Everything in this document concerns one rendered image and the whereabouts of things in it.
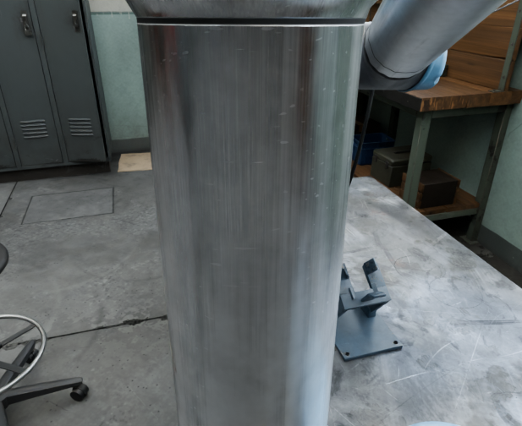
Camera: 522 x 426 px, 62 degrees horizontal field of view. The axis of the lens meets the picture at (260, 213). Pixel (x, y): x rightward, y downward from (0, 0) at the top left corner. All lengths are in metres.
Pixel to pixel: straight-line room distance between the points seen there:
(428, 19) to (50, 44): 3.14
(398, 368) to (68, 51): 3.00
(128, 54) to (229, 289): 3.74
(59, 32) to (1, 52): 0.40
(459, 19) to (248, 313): 0.25
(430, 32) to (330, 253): 0.24
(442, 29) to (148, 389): 1.58
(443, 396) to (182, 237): 0.57
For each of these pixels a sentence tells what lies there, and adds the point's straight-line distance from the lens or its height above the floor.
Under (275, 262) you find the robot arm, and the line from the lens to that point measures 0.16.
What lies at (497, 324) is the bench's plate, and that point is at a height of 0.80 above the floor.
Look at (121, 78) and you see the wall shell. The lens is 3.91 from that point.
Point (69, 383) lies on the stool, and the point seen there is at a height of 0.08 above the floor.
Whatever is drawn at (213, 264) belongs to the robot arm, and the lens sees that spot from 0.17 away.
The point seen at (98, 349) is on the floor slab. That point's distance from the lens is 1.96.
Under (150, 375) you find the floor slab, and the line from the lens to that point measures 1.80.
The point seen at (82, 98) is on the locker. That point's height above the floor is 0.60.
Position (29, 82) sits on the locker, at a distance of 3.47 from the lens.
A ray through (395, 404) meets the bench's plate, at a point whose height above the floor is 0.80.
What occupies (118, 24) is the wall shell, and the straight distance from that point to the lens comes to 3.86.
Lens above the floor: 1.30
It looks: 28 degrees down
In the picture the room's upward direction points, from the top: straight up
